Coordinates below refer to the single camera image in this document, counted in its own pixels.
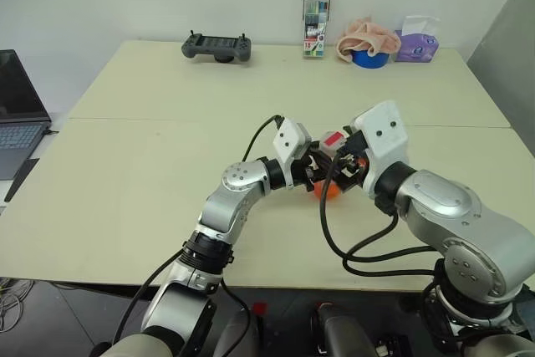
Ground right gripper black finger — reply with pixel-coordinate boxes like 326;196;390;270
333;151;357;179

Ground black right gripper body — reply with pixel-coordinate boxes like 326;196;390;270
334;125;371;191

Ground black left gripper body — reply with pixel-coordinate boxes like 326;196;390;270
297;145;321;194

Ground blue tape roll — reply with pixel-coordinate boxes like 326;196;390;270
352;48;389;69

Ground pink towel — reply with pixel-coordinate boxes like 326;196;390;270
336;16;402;64

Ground purple tissue box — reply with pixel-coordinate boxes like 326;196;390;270
394;15;441;64

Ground marker pen case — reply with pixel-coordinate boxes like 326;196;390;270
302;0;332;59

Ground grey handheld controller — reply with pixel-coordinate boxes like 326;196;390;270
181;30;253;62

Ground small black box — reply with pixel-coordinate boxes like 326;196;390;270
374;333;415;357

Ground grey partition panel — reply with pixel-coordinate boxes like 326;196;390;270
466;0;535;129

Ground dark grey laptop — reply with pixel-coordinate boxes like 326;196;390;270
0;49;52;181

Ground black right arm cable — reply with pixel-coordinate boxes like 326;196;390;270
318;156;440;278

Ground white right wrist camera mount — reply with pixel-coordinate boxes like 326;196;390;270
349;99;411;201

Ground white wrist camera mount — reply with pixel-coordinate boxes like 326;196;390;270
272;120;313;187
349;99;411;201

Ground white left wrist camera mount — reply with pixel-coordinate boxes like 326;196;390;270
272;120;313;187

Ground tangled floor wires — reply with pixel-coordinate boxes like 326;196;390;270
0;277;35;333

